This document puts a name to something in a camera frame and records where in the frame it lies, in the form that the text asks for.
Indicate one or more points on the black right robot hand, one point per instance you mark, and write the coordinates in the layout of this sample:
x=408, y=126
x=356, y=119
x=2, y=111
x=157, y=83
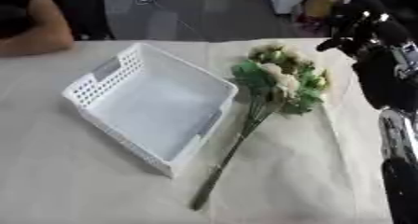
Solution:
x=381, y=69

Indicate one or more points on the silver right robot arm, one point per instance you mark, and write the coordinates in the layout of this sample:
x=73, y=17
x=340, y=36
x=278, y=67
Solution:
x=400, y=159

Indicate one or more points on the artificial cream flower bouquet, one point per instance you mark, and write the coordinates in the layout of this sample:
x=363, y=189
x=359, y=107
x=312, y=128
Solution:
x=283, y=78

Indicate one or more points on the white plastic basket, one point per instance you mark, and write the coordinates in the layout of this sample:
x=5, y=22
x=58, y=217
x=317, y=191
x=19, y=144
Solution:
x=158, y=109

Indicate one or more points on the person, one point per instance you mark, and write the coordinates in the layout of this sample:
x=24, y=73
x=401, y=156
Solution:
x=38, y=25

